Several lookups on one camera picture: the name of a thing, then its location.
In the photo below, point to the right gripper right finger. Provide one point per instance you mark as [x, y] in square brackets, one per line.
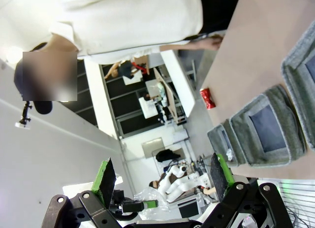
[219, 176]

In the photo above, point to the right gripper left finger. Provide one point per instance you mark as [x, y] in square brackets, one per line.
[105, 181]

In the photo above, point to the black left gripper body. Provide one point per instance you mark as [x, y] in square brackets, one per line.
[130, 207]

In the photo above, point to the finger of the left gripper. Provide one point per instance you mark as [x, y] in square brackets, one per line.
[150, 204]

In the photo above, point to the white paper ball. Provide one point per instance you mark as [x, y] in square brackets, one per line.
[229, 154]

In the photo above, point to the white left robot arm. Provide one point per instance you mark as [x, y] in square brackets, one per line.
[76, 188]

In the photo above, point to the person's right forearm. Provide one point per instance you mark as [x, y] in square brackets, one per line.
[177, 47]

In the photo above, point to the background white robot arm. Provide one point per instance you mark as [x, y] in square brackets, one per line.
[177, 186]

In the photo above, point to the person's right hand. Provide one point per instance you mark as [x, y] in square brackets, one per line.
[210, 43]

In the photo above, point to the background person dark hair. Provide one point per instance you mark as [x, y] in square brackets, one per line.
[153, 184]

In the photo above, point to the grey fabric basket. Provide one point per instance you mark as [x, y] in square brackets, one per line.
[242, 132]
[216, 139]
[295, 73]

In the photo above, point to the white framed monitor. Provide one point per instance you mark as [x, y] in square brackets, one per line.
[188, 208]

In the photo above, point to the black jacket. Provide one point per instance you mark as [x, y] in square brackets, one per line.
[167, 155]

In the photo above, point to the crushed red drink can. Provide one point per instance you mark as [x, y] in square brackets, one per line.
[208, 98]

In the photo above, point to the white box shaped cabinet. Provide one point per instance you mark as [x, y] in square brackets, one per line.
[147, 108]

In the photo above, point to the brown cardboard sheet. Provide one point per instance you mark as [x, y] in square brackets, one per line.
[169, 97]

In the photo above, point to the white desk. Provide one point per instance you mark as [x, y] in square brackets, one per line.
[177, 85]

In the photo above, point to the background person dark clothes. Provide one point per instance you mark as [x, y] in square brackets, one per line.
[125, 69]

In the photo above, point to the ceiling light panel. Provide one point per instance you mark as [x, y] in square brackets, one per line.
[13, 54]

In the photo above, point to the person in white sweater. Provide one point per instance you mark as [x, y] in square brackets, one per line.
[123, 21]

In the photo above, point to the white slotted base plate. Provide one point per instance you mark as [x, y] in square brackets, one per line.
[300, 201]

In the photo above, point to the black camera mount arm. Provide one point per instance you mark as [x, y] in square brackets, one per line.
[24, 113]

